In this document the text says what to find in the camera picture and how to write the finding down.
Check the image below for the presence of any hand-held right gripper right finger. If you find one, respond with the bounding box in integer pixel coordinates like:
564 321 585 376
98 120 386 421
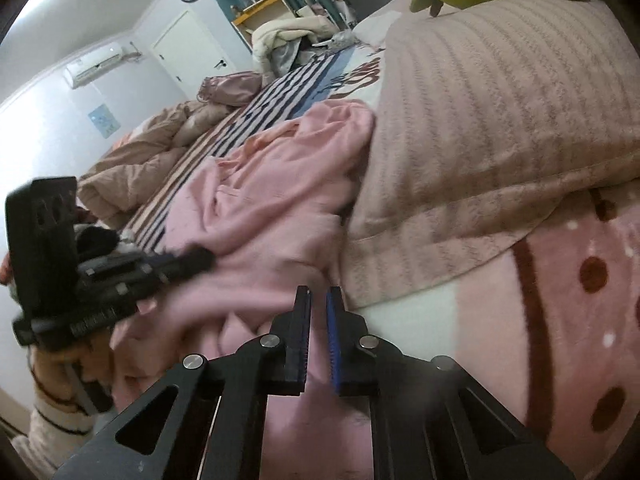
326 285 577 480

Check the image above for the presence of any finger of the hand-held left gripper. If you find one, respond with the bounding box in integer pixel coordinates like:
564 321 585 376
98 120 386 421
142 245 217 287

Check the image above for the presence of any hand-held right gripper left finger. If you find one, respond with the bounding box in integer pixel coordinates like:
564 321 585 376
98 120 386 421
52 285 313 480

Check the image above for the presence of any pink garment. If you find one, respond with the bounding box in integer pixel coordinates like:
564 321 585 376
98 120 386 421
107 99 377 480

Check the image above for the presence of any person's left forearm striped sleeve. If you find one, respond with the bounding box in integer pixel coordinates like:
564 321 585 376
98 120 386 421
10 350 118 476

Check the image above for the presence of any person's left hand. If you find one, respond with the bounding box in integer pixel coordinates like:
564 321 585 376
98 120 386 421
0 252 118 416

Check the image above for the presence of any beige crumpled duvet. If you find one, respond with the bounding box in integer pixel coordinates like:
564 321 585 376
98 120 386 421
76 100 236 231

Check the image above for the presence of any striped bed sheet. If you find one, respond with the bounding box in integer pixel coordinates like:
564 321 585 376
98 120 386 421
122 44 388 253

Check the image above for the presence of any white air conditioner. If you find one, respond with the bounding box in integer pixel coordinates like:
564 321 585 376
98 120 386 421
63 42 126 90

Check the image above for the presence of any white door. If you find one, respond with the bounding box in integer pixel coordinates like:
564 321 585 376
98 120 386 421
150 10 240 103

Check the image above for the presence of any pink dotted fleece blanket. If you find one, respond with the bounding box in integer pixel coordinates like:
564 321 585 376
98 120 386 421
360 187 640 480

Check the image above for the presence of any cream crumpled blanket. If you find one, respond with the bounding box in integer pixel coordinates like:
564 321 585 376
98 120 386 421
250 16 337 73

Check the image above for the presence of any beige striped pillow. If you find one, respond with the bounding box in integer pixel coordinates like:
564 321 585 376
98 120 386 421
327 0 640 311

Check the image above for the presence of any yellow shelf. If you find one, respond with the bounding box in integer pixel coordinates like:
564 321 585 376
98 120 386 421
232 0 296 51

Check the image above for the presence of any white pillow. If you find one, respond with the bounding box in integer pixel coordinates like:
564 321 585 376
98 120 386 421
352 10 403 51

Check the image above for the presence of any blue wall sticker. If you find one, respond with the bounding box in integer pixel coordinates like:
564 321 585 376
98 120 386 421
88 104 118 138

